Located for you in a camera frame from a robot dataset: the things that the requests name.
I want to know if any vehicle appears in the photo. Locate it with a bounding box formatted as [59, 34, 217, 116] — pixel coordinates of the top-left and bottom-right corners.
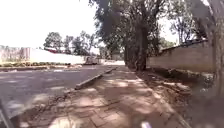
[83, 56, 100, 66]

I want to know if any concrete kerb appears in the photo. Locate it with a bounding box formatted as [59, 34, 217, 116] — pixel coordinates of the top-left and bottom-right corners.
[74, 67, 118, 91]

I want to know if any red brick path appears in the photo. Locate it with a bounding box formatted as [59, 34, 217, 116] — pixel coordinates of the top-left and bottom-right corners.
[13, 66, 193, 128]

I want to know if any large dark tree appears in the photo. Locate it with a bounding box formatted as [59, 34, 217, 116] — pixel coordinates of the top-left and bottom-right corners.
[89, 0, 174, 72]

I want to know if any row of trees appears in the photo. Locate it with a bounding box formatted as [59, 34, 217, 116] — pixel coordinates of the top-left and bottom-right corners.
[43, 30, 101, 57]

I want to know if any grey asphalt road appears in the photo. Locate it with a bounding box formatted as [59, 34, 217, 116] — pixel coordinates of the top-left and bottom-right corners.
[0, 64, 118, 118]

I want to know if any bare dirt strip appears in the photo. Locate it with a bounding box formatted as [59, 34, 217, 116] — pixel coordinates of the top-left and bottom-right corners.
[134, 68, 224, 128]

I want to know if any raised road median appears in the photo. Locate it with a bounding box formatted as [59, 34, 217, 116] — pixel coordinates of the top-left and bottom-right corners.
[0, 62, 83, 73]

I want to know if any tree trunk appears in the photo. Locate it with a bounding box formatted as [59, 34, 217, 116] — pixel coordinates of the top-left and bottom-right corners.
[191, 0, 224, 98]

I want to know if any white boundary wall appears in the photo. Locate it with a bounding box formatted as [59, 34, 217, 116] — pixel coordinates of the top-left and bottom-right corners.
[29, 47, 126, 66]

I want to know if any grey boundary wall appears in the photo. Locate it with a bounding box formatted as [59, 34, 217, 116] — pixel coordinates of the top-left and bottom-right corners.
[146, 40, 214, 74]

